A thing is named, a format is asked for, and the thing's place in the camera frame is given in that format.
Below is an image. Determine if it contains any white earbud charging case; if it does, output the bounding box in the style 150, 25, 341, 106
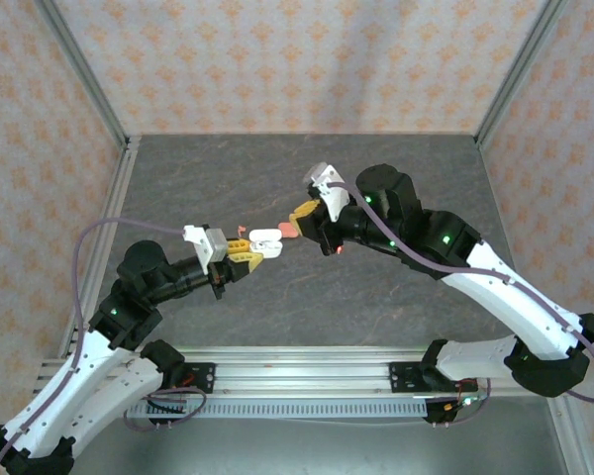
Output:
248, 227, 284, 260

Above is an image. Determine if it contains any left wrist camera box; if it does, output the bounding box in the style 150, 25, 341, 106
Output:
181, 224, 230, 276

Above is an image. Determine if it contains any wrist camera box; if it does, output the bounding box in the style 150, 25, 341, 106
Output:
181, 224, 230, 276
304, 161, 353, 224

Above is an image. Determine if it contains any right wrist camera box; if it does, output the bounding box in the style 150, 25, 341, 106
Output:
304, 161, 353, 224

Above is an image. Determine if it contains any aluminium side rail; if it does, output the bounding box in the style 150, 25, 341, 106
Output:
57, 138, 141, 358
476, 141, 593, 475

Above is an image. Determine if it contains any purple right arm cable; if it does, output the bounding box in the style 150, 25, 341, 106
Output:
326, 180, 594, 405

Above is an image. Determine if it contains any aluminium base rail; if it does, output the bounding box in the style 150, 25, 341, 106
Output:
38, 345, 558, 400

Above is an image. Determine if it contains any purple cable loop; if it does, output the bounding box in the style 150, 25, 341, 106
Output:
122, 385, 210, 432

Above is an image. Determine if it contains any slotted white cable duct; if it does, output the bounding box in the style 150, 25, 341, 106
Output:
123, 398, 431, 423

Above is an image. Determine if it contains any aluminium frame corner post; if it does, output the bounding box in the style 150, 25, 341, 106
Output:
34, 0, 131, 148
474, 0, 571, 145

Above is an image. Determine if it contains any thin wire bundle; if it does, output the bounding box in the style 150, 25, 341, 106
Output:
427, 377, 492, 428

